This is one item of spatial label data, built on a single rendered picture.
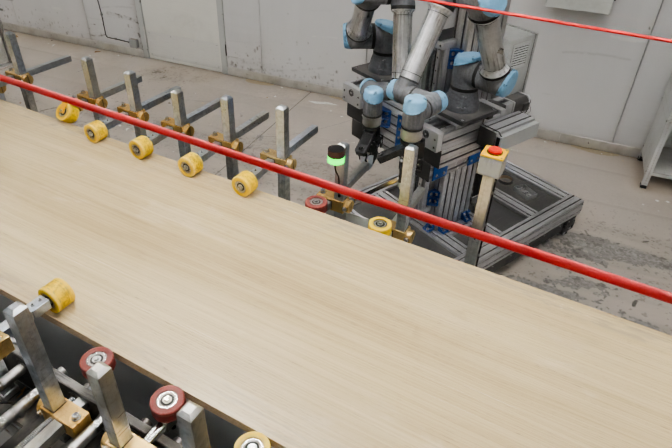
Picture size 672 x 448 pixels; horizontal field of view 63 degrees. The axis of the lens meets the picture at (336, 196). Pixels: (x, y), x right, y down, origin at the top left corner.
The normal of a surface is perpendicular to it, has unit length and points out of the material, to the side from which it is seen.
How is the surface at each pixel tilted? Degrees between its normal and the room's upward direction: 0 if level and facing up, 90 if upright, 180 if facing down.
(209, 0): 90
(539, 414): 0
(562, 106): 90
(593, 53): 90
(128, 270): 0
